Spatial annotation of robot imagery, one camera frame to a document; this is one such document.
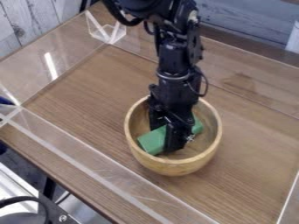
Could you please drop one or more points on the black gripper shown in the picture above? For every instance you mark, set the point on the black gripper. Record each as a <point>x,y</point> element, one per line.
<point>173,97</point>

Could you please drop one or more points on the green rectangular block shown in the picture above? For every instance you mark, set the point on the green rectangular block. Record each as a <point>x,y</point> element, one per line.
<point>153,141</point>

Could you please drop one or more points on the brown wooden bowl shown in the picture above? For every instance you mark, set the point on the brown wooden bowl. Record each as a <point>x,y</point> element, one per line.
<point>198,152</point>

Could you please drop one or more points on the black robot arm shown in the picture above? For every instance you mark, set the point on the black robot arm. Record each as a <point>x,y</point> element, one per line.
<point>173,21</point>

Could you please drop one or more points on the clear acrylic tray wall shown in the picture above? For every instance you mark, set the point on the clear acrylic tray wall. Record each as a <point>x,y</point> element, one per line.
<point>74,86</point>

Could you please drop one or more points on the black metal bracket with screw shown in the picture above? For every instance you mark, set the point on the black metal bracket with screw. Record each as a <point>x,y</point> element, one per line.
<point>58,215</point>

